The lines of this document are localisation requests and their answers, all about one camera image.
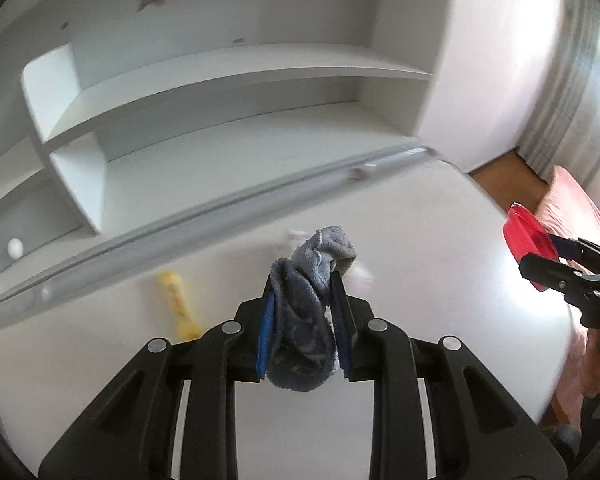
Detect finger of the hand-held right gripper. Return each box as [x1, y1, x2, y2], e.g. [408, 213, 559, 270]
[518, 253, 600, 293]
[545, 231, 600, 267]

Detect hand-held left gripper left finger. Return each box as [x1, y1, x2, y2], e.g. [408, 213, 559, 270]
[39, 272, 277, 480]

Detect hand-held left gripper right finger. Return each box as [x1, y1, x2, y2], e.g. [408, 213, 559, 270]
[329, 272, 567, 480]

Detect grey sock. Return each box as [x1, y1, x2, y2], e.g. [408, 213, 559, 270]
[266, 226, 357, 394]

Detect red plastic bowl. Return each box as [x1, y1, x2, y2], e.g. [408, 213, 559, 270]
[502, 202, 552, 292]

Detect person's right hand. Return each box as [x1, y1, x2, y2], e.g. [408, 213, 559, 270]
[577, 327, 600, 402]

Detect bed with pink sheet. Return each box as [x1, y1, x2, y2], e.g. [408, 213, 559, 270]
[534, 165, 600, 427]

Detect grey curtain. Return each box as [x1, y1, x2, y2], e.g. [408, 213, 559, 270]
[517, 0, 600, 187]

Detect dark grey round object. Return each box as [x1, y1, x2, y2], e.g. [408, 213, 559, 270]
[552, 424, 583, 463]

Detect white shelf unit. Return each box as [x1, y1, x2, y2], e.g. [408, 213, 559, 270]
[0, 0, 467, 332]

